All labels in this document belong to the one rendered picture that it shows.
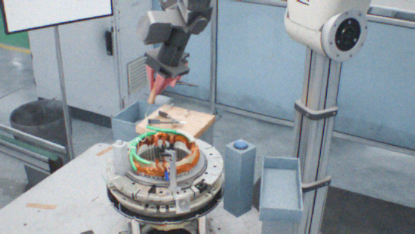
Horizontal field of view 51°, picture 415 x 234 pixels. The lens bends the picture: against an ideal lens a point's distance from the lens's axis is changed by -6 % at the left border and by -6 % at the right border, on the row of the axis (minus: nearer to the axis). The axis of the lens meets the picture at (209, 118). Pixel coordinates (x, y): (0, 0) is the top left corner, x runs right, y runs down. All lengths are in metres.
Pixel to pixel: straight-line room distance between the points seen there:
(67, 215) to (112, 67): 2.07
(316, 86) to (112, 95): 2.47
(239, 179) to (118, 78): 2.23
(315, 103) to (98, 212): 0.81
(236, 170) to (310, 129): 0.27
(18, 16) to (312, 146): 1.34
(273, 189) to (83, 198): 0.72
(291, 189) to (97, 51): 2.54
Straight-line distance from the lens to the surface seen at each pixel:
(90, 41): 3.62
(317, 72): 1.36
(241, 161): 1.45
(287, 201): 1.26
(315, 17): 1.26
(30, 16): 2.11
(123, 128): 1.58
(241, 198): 1.54
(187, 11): 1.00
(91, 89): 3.78
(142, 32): 1.04
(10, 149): 2.21
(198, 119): 1.56
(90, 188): 1.75
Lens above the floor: 1.77
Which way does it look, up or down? 27 degrees down
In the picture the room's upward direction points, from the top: 1 degrees clockwise
